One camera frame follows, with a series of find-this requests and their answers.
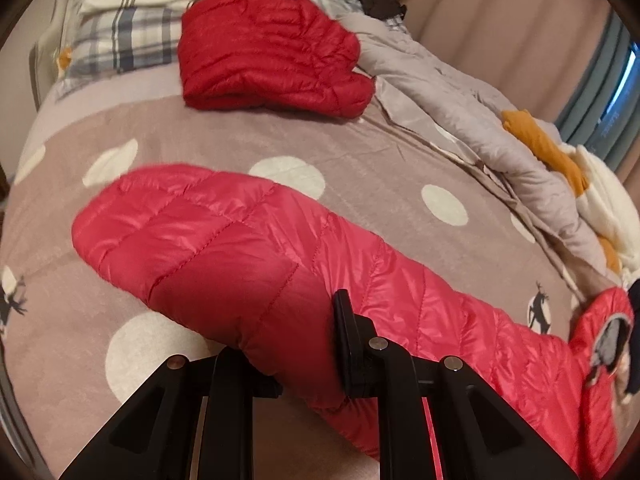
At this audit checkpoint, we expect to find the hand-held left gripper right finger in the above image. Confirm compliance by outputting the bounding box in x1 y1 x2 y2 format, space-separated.
332 288 576 480

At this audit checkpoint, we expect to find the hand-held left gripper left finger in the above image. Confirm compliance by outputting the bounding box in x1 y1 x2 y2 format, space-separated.
59 350 282 480

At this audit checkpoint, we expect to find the pink-red down jacket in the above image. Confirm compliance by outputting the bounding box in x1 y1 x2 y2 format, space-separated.
71 162 636 480

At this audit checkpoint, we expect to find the polka dot brown blanket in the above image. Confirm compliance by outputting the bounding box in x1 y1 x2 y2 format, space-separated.
0 95 616 480

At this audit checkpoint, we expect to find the navy cloth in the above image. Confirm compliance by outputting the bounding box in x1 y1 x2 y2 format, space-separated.
622 285 640 396

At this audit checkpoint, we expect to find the grey quilt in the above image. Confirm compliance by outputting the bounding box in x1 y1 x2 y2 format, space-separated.
340 12 626 276

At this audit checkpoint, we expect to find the orange and white plush cloth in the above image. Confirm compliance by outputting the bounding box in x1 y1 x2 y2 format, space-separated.
501 109 640 283

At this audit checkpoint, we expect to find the dark red folded down jacket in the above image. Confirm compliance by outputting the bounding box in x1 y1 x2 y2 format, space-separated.
178 0 377 120

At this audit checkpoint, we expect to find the pink curtain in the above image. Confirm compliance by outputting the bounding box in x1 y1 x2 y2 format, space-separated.
380 0 621 126

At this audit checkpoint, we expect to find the blue-grey curtain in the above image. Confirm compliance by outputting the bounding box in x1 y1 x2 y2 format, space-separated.
554 9 640 177

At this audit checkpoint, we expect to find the plaid pillow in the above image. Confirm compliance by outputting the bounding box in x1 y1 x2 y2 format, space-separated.
55 0 407 83

